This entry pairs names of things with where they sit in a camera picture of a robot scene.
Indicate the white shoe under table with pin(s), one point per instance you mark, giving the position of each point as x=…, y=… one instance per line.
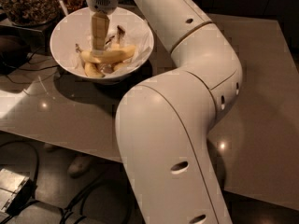
x=80, y=165

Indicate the yellow banana lower left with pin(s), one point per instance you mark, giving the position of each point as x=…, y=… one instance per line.
x=92, y=71

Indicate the long yellow banana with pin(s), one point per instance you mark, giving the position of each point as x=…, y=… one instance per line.
x=107, y=56

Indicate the yellow banana with dark stem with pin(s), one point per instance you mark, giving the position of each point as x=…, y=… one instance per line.
x=120, y=34

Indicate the dark round object at left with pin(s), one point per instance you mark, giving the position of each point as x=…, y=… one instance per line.
x=13, y=53

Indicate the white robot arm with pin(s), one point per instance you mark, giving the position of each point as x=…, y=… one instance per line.
x=162, y=123

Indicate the white paper liner in bowl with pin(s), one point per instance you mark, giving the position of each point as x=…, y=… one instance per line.
x=138, y=33

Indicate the white ceramic bowl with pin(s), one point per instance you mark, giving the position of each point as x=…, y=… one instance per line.
x=76, y=27

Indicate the grey power box on floor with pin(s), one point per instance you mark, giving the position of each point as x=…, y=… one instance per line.
x=15, y=191

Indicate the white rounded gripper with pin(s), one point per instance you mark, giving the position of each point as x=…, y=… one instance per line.
x=102, y=0

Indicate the white spoon handle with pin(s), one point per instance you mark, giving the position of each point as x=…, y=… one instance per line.
x=63, y=7

